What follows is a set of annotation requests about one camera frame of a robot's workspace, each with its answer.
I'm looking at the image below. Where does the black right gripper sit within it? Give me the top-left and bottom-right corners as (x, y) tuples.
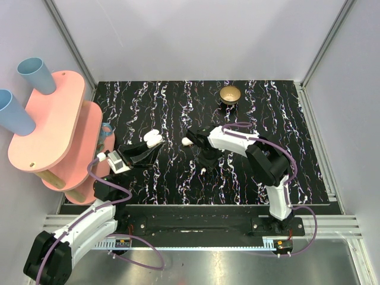
(195, 147), (226, 173)

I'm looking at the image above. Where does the small white square case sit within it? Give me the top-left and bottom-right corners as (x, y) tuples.
(143, 129), (163, 148)

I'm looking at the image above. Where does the white oval charging case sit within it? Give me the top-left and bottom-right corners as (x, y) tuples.
(181, 137), (194, 146)

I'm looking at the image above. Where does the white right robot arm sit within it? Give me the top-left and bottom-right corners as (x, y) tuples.
(186, 122), (296, 236)

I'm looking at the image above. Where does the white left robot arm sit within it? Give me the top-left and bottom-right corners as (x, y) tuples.
(23, 137), (163, 284)

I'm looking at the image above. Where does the gold bowl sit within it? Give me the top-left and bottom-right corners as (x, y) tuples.
(219, 85), (241, 105)

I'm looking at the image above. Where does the pink two-tier shelf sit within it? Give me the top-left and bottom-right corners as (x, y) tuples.
(8, 71), (103, 205)

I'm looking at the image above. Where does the black marbled mat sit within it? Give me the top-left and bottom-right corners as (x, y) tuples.
(94, 80), (328, 205)

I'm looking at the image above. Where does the blue cup front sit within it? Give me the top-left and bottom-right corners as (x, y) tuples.
(1, 89), (36, 136)

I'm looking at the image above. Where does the blue cup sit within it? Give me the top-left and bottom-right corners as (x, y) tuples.
(17, 57), (56, 95)
(1, 89), (36, 136)

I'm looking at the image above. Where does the blue cup rear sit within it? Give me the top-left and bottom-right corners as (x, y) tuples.
(17, 57), (56, 95)

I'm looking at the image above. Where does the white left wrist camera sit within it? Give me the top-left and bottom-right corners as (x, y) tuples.
(96, 151), (131, 174)

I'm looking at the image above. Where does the blue ring object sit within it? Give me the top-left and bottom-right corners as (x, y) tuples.
(97, 122), (113, 151)

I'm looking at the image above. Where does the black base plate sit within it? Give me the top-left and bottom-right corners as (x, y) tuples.
(58, 203), (342, 238)

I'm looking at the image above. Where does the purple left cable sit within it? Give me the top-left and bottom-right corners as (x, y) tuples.
(35, 154), (166, 284)

